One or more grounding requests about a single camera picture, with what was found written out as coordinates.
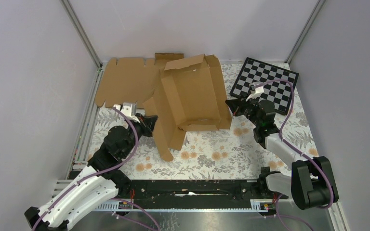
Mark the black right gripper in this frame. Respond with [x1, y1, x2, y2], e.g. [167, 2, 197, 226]
[225, 93, 262, 128]

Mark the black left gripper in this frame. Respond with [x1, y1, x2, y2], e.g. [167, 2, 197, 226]
[122, 113, 159, 157]

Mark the black white checkerboard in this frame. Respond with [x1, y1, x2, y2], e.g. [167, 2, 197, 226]
[229, 57, 300, 116]

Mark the cardboard box sheet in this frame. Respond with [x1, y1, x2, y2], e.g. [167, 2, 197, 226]
[143, 53, 232, 162]

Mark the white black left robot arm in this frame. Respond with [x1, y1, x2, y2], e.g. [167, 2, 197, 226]
[25, 113, 158, 231]

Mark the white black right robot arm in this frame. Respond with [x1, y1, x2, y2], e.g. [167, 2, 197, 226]
[225, 98, 339, 210]

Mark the lower flat cardboard sheet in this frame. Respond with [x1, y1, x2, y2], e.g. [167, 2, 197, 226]
[94, 53, 184, 109]

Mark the black base rail bar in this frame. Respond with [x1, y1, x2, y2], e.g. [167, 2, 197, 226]
[121, 179, 290, 210]

